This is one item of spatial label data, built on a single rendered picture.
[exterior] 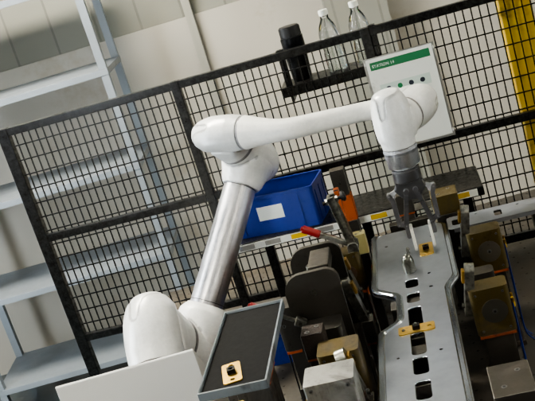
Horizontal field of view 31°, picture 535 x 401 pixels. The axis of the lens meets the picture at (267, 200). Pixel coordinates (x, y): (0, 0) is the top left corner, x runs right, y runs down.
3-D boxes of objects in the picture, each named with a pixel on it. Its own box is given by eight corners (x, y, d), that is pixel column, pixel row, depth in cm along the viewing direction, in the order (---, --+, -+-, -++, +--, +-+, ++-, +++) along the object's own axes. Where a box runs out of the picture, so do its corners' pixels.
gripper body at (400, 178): (419, 158, 256) (427, 190, 258) (388, 165, 257) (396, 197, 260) (421, 166, 248) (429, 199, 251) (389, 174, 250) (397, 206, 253)
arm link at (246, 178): (145, 364, 275) (189, 378, 293) (188, 376, 266) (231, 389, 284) (218, 119, 291) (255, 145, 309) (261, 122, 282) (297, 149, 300)
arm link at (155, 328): (116, 373, 256) (105, 300, 267) (157, 384, 271) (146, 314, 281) (163, 352, 250) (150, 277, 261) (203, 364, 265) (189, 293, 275)
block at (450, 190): (484, 301, 288) (457, 192, 278) (458, 307, 289) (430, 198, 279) (481, 290, 295) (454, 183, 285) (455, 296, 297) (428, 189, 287)
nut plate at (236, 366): (243, 379, 182) (240, 375, 181) (224, 386, 181) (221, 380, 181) (240, 361, 190) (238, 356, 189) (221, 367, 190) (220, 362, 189)
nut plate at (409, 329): (434, 321, 217) (433, 317, 217) (435, 328, 214) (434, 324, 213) (398, 328, 219) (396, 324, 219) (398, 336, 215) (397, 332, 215)
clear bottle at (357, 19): (377, 60, 306) (361, -1, 300) (358, 65, 307) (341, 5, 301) (377, 56, 312) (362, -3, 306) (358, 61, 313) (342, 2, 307)
